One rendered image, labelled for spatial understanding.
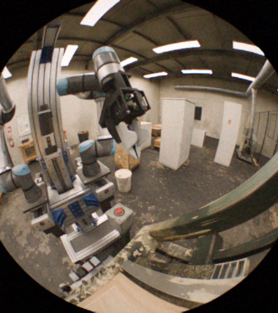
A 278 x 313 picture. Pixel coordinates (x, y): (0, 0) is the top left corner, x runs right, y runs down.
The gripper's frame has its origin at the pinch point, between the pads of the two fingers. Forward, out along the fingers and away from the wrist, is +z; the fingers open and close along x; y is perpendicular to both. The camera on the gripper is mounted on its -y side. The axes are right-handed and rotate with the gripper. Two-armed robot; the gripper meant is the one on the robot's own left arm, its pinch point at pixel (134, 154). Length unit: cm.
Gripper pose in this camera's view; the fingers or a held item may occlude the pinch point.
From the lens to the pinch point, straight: 26.5
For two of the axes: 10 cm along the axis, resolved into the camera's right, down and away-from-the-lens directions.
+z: 3.3, 9.4, 0.8
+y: 6.2, -1.5, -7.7
